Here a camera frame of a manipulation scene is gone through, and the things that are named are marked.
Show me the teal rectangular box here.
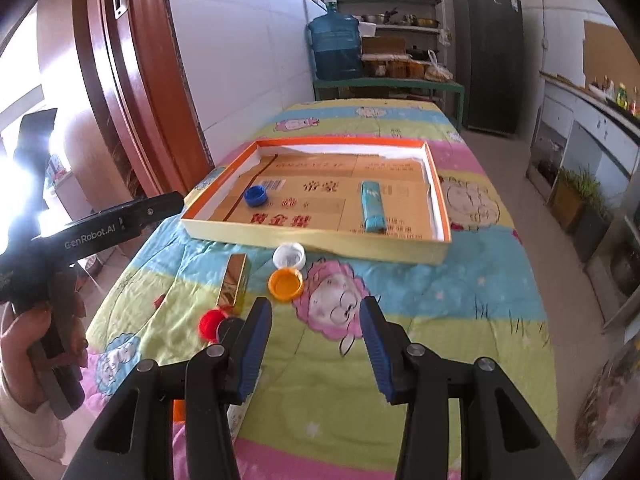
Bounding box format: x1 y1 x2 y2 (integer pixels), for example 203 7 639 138
360 181 386 234

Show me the blue bottle cap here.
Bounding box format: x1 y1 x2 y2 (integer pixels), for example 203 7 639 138
243 184 268 208

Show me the gold rectangular box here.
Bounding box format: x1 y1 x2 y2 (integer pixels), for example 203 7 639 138
216 252 250 315

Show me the green bench table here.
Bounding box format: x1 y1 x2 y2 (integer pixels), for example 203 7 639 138
312 77 465 130

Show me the brown cardboard wall panel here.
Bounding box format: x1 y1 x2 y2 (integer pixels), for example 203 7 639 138
582 21 640 93

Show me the yellow-orange bottle cap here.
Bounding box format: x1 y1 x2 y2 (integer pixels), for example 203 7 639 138
268 268 304 302

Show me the black refrigerator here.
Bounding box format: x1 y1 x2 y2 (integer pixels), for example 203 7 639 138
454 0 524 136

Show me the colourful cartoon quilt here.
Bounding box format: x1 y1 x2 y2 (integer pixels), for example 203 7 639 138
82 100 558 479

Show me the white bottle cap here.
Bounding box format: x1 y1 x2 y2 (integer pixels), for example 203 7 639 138
272 243 306 271

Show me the orange-rimmed cardboard tray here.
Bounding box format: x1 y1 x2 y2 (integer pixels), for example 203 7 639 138
182 136 451 266

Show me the black bottle cap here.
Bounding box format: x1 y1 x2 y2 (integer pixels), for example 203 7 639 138
217 318 244 350

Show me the potted green plant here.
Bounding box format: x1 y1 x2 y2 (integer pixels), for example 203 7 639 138
550 168 612 263

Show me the white kitchen counter cabinet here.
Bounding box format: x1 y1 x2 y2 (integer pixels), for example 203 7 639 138
526 75 639 330

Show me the red wooden door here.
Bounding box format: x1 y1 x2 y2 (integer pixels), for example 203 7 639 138
37 0 214 210

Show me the red bottle cap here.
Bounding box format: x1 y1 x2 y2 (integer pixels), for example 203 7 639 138
198 308 229 344

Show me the blue water jug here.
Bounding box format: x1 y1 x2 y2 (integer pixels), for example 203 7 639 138
307 0 362 81

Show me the plastic bag of food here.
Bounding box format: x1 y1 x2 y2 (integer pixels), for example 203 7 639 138
424 49 454 82

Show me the person's left hand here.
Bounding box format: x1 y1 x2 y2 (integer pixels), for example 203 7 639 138
0 268 90 413

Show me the green metal shelf rack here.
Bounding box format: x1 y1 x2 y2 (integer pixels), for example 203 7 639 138
326 0 444 82

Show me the orange bottle cap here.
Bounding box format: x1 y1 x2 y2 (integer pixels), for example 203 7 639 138
172 400 186 424

